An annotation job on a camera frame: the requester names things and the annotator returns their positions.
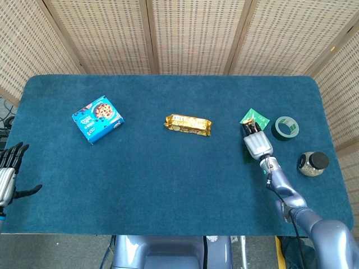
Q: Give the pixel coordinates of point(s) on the blue cookie box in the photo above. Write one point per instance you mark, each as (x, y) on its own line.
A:
(98, 120)

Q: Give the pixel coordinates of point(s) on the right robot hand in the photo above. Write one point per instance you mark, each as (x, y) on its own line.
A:
(256, 141)

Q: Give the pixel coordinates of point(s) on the small dark candy bar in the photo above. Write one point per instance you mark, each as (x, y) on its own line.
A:
(248, 121)

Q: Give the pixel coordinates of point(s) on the glass jar with black lid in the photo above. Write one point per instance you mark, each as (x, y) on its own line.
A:
(312, 165)

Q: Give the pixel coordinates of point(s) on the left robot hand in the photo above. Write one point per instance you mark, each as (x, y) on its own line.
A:
(8, 173)

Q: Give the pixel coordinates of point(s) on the green tape strip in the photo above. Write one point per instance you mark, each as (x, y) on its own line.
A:
(247, 157)

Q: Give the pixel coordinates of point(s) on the green sachet packet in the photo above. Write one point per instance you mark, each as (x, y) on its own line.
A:
(258, 116)

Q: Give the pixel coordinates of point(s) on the blue table mat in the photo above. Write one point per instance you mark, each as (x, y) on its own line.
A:
(168, 168)

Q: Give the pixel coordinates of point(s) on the gold snack wrapper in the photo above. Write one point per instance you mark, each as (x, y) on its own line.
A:
(187, 125)

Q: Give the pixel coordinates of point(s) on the grey robot torso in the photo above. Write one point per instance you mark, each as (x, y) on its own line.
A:
(168, 252)

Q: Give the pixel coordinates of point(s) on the dark green tape roll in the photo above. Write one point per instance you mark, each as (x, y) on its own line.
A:
(285, 128)

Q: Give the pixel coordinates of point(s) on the woven folding screen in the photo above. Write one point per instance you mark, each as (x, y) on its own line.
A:
(179, 36)

